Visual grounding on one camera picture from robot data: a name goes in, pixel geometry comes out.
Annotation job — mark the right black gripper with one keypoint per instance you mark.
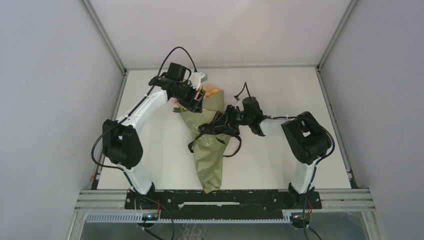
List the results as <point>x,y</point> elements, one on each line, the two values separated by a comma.
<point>225,121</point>

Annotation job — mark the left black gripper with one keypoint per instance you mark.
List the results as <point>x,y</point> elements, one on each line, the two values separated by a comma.
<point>192,105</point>

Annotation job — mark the yellow fake flower stem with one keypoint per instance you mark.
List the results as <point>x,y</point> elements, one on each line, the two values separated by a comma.
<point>210,92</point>

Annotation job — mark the orange wrapping paper sheet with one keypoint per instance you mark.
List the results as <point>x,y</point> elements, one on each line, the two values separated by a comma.
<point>208,150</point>

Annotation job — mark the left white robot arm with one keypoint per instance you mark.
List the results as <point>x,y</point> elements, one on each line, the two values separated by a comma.
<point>120,139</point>

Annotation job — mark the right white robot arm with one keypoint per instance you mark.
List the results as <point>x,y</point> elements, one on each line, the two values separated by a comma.
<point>309,142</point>

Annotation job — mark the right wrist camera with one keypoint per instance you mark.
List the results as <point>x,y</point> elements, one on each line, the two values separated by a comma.
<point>251,107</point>

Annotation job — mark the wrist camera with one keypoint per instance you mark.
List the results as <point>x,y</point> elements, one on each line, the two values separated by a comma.
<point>251,107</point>
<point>177,72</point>

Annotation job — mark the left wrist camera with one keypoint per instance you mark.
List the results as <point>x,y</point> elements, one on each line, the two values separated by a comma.
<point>177,72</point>

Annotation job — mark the black mounting base plate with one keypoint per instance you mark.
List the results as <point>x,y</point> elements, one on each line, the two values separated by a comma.
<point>277,199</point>

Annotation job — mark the white cable duct rail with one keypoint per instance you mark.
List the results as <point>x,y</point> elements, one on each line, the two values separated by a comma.
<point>115,217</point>

